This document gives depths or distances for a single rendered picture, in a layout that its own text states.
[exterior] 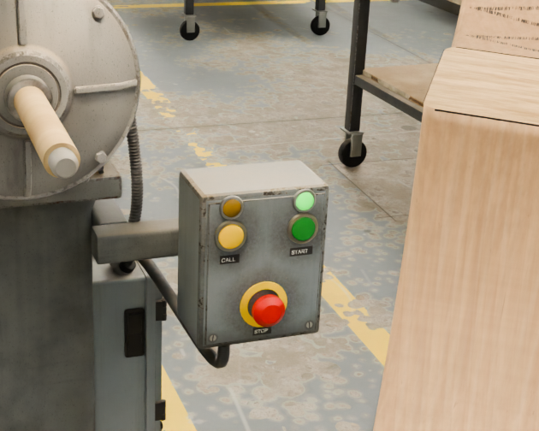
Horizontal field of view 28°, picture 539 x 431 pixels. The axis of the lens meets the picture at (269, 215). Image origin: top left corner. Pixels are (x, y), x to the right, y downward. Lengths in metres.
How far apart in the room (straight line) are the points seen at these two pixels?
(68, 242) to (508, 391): 1.12
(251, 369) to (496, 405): 2.79
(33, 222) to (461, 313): 1.11
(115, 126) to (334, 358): 2.05
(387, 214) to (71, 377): 2.83
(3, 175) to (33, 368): 0.37
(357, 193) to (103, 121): 3.25
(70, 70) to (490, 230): 0.89
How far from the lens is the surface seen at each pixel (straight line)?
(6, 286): 1.40
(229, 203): 1.22
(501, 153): 0.27
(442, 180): 0.27
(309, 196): 1.25
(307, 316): 1.33
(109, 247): 1.32
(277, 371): 3.07
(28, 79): 1.11
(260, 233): 1.25
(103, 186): 1.28
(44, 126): 0.98
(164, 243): 1.34
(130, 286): 1.47
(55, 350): 1.45
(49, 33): 1.13
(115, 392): 1.54
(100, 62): 1.15
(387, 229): 4.05
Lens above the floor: 1.57
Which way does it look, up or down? 22 degrees down
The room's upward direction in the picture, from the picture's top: 3 degrees clockwise
